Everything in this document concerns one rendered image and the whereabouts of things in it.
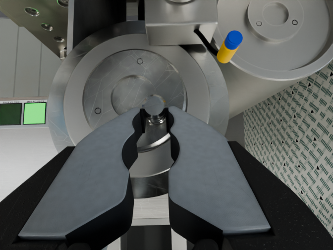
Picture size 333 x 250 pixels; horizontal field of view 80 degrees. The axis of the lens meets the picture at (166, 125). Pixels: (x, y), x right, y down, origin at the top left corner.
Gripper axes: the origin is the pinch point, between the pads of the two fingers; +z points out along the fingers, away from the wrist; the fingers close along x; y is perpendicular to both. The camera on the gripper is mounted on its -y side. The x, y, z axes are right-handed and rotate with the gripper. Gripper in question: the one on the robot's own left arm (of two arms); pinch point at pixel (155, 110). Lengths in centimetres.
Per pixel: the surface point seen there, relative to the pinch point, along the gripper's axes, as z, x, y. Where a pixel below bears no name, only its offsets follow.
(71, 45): 8.2, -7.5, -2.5
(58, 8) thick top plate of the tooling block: 30.9, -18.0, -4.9
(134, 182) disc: 0.1, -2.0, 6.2
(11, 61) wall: 165, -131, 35
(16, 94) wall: 147, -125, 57
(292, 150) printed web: 8.4, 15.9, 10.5
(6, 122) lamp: 32, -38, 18
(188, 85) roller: 4.3, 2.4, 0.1
